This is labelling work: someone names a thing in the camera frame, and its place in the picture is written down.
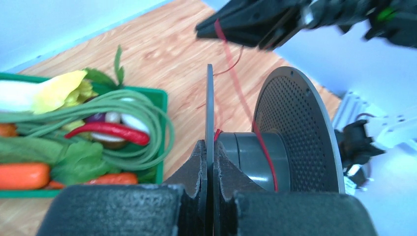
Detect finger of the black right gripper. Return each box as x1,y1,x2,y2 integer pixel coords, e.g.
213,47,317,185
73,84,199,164
195,0,310,50

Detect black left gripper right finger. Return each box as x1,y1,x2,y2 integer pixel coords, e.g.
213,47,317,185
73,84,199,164
213,142,377,236

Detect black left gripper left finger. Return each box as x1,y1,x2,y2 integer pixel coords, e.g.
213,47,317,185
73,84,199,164
37,140,208,236

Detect thin red cable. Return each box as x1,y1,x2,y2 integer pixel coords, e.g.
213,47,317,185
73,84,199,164
213,19,279,193

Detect grey perforated cable spool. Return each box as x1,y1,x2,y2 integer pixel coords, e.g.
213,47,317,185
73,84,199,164
205,65,345,236

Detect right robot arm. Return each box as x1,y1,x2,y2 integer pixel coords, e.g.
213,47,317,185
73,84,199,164
195,0,417,51

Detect green plastic tray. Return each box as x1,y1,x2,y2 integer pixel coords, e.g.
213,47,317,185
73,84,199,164
0,72,169,199

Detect small orange toy carrot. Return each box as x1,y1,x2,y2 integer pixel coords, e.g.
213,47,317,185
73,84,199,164
45,172,139,190

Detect red toy chili pepper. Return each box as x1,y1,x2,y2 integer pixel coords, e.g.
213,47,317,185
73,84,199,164
64,122,150,146

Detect green toy leafy vegetable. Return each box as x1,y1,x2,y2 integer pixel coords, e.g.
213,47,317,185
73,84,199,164
0,137,119,185

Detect green toy long beans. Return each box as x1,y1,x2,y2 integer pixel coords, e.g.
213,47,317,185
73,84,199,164
0,89,175,171

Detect yellow toy flower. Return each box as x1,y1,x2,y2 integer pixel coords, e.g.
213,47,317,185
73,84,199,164
31,70,98,114

